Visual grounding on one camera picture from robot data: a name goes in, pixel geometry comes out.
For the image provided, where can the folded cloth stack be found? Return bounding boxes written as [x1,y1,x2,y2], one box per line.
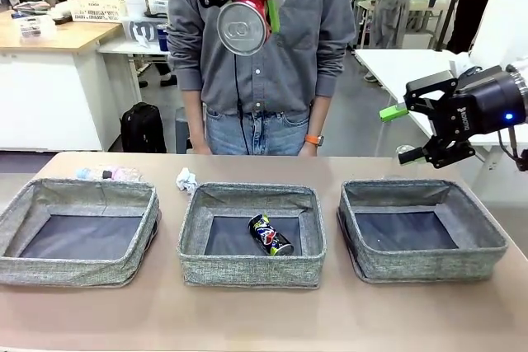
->
[12,1,50,15]

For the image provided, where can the white background table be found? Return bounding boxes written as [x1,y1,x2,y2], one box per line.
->
[97,36,170,93]

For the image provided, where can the clear bin with logo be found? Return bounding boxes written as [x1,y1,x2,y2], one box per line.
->
[121,17,164,44]

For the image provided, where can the white printed crate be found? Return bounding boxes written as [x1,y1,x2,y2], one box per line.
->
[65,0,127,23]

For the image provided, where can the crushed dark can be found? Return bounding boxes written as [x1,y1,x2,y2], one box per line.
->
[247,214,295,257]

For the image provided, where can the blue jeans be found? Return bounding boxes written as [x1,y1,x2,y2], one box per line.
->
[204,106,317,157]

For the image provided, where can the grey fabric basket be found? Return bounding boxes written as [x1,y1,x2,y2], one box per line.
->
[0,178,162,289]
[337,178,510,285]
[177,181,328,290]

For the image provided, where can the person's left forearm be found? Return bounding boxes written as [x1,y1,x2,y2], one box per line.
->
[307,94,331,138]

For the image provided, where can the clear plastic storage box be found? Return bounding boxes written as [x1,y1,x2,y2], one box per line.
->
[11,13,57,40]

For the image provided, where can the background person white top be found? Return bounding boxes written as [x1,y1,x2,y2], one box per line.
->
[368,0,441,50]

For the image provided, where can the thin black gripper wire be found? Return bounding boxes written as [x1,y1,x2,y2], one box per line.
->
[497,127,528,172]

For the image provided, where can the black backpack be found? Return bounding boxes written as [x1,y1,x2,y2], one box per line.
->
[119,101,168,154]

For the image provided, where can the grey button shirt torso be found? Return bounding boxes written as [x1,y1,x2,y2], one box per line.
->
[166,0,356,116]

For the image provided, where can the black tripod pole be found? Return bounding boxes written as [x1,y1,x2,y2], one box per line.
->
[436,0,471,51]

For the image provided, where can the white paper roll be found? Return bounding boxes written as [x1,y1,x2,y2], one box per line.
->
[125,0,148,19]

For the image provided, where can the white paper ball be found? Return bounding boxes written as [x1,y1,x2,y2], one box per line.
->
[176,167,199,195]

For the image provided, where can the crushed red can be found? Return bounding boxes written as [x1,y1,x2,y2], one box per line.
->
[215,0,276,57]

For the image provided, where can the clear bottle blue cap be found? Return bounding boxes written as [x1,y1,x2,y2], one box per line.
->
[75,165,144,183]

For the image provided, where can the background person beige top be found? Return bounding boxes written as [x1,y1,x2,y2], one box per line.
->
[445,0,502,55]

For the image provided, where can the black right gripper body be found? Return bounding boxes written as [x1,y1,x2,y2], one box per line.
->
[428,65,528,141]

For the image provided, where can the background desk grey frame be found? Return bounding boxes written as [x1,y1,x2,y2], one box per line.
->
[348,0,450,50]

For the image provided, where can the person's right forearm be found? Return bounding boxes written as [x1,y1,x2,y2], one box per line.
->
[181,88,206,147]

